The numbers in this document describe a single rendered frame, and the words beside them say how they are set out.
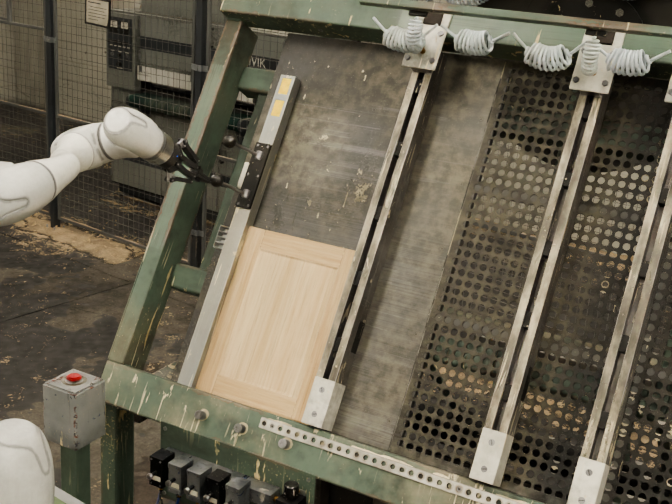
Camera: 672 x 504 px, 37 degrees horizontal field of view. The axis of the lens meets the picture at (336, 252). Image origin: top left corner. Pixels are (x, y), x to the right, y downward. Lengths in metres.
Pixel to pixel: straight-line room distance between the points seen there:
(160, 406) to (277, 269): 0.50
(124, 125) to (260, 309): 0.66
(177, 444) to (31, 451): 0.70
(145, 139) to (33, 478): 0.87
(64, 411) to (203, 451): 0.39
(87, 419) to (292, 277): 0.68
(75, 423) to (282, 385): 0.56
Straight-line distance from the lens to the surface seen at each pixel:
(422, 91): 2.75
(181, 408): 2.83
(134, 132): 2.53
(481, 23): 2.76
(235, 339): 2.82
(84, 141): 2.59
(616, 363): 2.44
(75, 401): 2.75
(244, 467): 2.73
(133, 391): 2.92
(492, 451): 2.44
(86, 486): 2.96
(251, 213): 2.88
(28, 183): 2.10
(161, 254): 2.98
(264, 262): 2.83
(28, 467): 2.24
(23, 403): 4.79
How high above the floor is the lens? 2.14
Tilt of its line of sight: 18 degrees down
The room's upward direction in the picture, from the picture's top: 4 degrees clockwise
